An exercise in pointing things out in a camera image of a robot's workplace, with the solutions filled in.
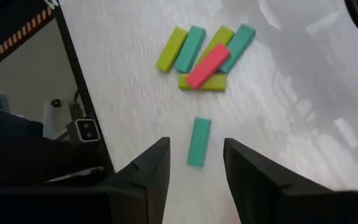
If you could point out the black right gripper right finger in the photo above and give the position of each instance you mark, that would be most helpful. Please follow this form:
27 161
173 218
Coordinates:
253 186

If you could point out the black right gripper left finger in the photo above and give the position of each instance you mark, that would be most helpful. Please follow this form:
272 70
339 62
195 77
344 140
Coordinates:
145 186

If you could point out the green wooden block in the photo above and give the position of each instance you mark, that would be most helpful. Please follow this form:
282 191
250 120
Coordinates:
217 84
171 49
221 37

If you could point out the teal wooden block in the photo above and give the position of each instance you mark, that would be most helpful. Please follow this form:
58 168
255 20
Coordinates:
190 49
199 141
239 46

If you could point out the white work surface sheet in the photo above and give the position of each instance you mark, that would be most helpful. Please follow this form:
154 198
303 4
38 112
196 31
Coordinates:
291 93

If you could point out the red wooden block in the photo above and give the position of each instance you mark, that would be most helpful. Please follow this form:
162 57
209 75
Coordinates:
208 66

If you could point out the black panel with orange stripes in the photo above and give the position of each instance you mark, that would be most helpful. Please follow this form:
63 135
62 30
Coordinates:
20 31

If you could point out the small silver-rimmed camera box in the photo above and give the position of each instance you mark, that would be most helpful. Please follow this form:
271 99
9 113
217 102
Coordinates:
87 129

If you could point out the black metal table frame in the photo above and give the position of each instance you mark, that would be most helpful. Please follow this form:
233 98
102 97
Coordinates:
72 62

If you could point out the silver frame bracket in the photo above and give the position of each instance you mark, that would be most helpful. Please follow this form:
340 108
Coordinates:
51 3

